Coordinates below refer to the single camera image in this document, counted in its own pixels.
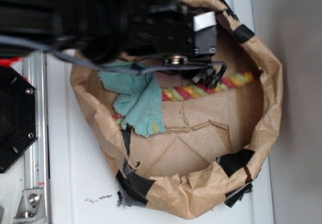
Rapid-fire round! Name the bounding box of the brown paper bag bin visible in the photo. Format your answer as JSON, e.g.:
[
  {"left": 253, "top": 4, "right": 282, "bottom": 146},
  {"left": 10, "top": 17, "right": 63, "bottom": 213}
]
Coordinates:
[{"left": 70, "top": 0, "right": 283, "bottom": 219}]

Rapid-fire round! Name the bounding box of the metal corner bracket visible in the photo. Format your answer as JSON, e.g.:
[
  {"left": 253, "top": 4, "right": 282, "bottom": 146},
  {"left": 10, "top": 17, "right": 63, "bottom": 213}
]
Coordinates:
[{"left": 13, "top": 188, "right": 47, "bottom": 223}]

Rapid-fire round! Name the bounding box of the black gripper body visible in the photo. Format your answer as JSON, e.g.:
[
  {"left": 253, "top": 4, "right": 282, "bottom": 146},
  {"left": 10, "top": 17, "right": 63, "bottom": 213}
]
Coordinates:
[{"left": 123, "top": 0, "right": 217, "bottom": 64}]

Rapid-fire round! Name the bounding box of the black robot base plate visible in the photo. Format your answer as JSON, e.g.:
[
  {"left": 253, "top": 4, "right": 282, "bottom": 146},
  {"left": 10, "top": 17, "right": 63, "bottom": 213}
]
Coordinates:
[{"left": 1, "top": 67, "right": 37, "bottom": 174}]

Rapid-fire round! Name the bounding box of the teal terry cloth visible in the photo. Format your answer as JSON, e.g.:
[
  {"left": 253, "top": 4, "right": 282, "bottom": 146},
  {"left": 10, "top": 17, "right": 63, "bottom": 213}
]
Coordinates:
[{"left": 98, "top": 71, "right": 166, "bottom": 137}]

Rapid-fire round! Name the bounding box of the aluminium extrusion rail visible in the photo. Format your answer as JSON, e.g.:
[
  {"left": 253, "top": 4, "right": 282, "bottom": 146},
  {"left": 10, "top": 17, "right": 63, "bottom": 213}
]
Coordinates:
[{"left": 14, "top": 52, "right": 52, "bottom": 223}]

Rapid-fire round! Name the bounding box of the multicolour twisted rope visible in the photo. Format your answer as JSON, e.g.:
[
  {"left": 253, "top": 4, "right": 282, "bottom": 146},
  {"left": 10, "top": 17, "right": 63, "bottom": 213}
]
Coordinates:
[{"left": 113, "top": 71, "right": 254, "bottom": 130}]

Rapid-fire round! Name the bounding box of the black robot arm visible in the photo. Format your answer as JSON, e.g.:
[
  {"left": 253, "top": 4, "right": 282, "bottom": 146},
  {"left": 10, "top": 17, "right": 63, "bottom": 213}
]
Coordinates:
[{"left": 1, "top": 0, "right": 217, "bottom": 66}]

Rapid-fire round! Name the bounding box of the grey cable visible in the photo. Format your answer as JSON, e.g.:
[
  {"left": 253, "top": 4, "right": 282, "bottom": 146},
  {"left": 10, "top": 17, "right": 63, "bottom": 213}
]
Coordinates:
[{"left": 0, "top": 34, "right": 227, "bottom": 89}]

